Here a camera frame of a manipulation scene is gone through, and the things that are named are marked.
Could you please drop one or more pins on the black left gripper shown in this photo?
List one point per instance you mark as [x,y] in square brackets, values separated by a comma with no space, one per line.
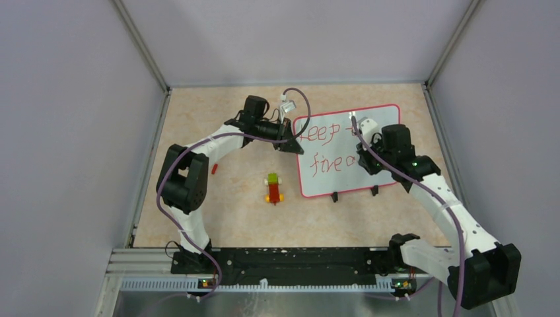
[285,133]

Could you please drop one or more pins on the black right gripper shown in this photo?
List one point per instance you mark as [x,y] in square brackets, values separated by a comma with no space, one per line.
[364,160]

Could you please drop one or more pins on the pink framed whiteboard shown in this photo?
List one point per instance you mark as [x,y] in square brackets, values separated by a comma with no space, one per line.
[329,163]

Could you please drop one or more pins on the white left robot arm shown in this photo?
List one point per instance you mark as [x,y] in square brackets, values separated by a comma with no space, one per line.
[183,181]

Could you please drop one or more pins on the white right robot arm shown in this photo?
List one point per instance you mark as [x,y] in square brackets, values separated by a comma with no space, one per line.
[478,269]

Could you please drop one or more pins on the red toy brick car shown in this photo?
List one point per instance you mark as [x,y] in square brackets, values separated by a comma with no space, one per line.
[273,196]

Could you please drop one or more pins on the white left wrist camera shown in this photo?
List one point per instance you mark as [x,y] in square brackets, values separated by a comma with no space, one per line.
[287,106]

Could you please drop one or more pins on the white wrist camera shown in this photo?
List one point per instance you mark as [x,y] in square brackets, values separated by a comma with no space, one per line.
[287,106]
[368,128]

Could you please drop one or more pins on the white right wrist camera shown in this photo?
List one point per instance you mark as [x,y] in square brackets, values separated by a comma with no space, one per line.
[368,128]

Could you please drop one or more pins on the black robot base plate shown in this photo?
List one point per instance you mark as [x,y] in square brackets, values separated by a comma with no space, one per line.
[293,267]

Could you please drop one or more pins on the white cable duct strip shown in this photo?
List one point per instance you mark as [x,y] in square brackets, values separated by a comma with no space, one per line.
[194,285]

